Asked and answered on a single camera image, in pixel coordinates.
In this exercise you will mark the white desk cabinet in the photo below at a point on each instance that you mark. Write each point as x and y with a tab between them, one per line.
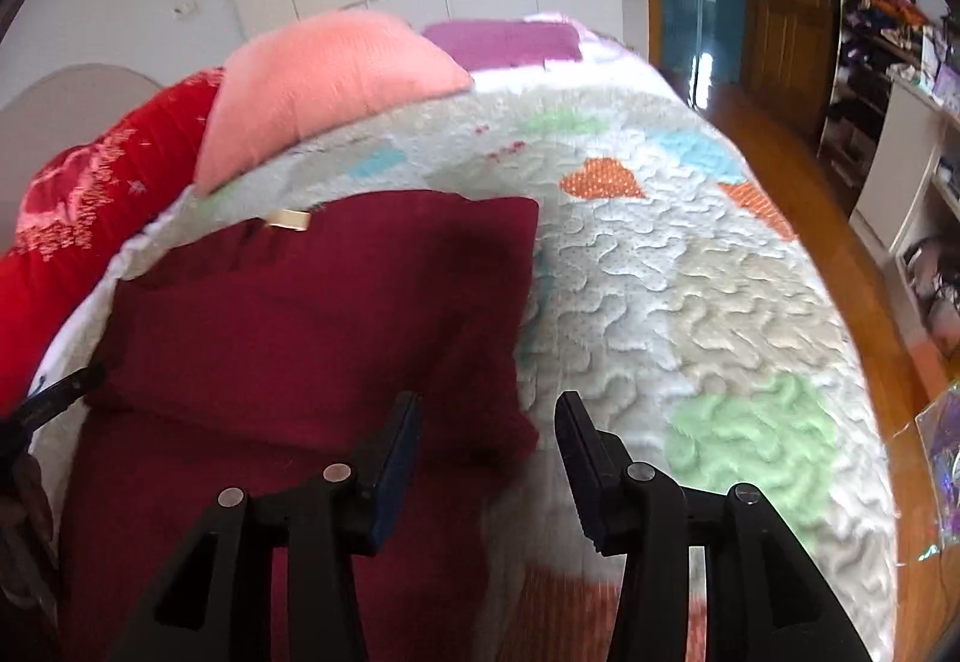
911	160

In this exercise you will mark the pink pillow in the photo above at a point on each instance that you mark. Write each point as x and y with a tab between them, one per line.
330	85

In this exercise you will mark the red embroidered quilt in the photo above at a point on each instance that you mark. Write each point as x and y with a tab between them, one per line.
97	182

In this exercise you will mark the dark red garment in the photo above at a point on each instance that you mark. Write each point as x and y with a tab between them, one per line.
300	347

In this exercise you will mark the patchwork quilted blanket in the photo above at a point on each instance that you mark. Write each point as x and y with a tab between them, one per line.
675	302

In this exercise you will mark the shiny plastic bag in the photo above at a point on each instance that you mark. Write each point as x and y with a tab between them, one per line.
943	459

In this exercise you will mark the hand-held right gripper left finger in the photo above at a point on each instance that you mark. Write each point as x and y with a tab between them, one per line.
390	474

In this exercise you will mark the purple folded cloth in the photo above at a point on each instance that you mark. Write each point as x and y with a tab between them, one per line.
510	41

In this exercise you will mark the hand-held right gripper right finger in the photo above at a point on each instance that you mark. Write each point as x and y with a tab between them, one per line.
581	459

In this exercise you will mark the cluttered shelf rack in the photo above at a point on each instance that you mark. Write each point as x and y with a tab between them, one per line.
870	70

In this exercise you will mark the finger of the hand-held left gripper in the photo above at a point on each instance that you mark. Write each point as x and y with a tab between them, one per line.
52	400

